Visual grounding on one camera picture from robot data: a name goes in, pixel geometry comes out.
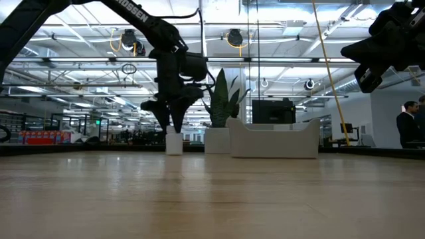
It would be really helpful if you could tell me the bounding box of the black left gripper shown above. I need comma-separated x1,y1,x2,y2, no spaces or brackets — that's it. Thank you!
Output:
140,48,205,135

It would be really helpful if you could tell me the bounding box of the red printed box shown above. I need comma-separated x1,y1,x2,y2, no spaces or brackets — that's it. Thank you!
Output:
18,130,72,146

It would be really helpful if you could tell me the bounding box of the black aluminium table frame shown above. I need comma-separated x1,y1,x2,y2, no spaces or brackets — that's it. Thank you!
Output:
0,144,425,161

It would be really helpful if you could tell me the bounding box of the silver ventilation duct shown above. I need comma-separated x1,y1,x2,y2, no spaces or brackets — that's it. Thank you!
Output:
323,68,425,96

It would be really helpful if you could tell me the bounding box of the yellow hanging cable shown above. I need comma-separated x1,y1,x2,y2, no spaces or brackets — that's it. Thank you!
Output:
311,0,351,147

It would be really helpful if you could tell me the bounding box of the black equipment cabinet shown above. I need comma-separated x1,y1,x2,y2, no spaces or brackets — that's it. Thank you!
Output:
251,98,297,125

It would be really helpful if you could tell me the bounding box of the green snake plant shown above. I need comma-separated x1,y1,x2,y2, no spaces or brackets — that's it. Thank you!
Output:
202,68,252,129

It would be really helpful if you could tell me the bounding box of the person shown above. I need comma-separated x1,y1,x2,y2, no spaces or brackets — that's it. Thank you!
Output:
396,101,423,149
418,95,425,133

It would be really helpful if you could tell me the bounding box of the black ceiling cable reel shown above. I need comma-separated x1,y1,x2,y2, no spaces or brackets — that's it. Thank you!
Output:
224,29,253,50
110,29,147,57

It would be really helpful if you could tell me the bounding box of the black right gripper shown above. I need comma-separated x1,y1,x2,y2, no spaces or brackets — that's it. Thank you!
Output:
340,1,425,71

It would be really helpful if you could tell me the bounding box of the translucent plastic basket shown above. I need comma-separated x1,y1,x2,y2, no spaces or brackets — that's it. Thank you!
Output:
228,118,321,159

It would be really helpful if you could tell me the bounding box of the white pill bottle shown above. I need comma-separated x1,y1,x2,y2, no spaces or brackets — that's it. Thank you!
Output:
165,125,184,156

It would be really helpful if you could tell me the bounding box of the black desk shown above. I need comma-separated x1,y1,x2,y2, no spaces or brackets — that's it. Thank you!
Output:
328,137,361,148

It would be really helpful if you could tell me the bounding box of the white planter pot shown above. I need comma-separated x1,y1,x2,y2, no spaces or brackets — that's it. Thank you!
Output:
204,127,232,155

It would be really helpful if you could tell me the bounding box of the black hanging cable loop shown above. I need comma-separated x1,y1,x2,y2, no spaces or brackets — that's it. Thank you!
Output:
121,63,137,76

